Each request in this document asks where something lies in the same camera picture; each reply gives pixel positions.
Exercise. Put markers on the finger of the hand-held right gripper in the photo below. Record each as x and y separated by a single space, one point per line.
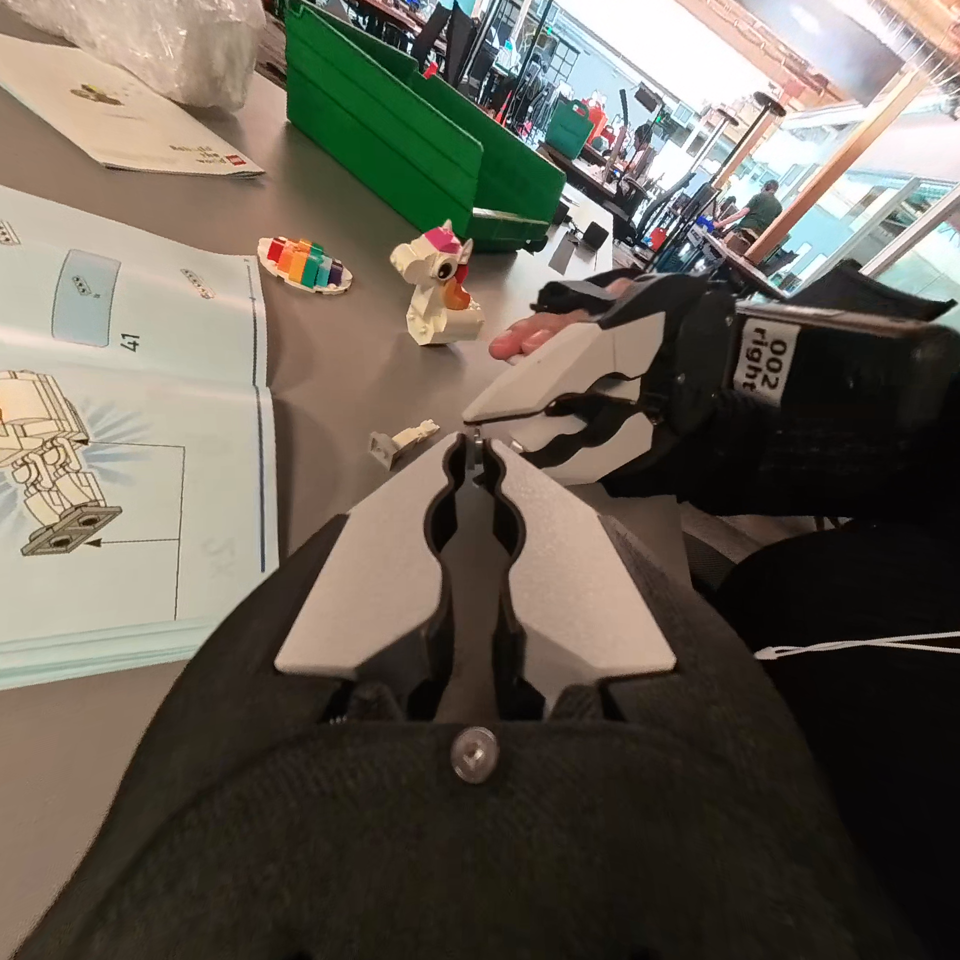
544 439
555 375

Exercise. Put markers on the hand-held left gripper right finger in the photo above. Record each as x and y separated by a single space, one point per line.
585 592

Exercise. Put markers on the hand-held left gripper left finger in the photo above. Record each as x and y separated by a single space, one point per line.
367 585

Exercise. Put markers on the small grey lego piece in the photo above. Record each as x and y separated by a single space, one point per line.
475 450

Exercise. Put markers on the white and grey lego leg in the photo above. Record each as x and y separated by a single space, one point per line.
401 442

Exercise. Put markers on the white lego unicorn body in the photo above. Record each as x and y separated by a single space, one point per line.
435 300

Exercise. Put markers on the rainbow lego on white plate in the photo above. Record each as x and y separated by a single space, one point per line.
300 266

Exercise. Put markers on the open lego instruction booklet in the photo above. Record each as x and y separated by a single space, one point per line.
150 300

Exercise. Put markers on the person's right hand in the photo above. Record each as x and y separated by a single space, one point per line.
536 334

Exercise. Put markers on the black office chair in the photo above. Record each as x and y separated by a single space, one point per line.
637 202

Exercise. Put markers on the green crate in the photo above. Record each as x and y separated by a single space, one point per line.
566 129

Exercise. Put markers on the green plastic bin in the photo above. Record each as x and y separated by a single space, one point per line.
375 127

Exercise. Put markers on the black round standing table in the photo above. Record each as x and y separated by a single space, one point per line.
721 115
769 103

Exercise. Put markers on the person's black clothing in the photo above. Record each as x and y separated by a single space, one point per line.
862 765

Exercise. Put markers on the clear plastic bag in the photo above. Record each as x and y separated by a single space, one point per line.
172 45

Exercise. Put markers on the closed white leaflet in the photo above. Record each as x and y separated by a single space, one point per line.
112 127

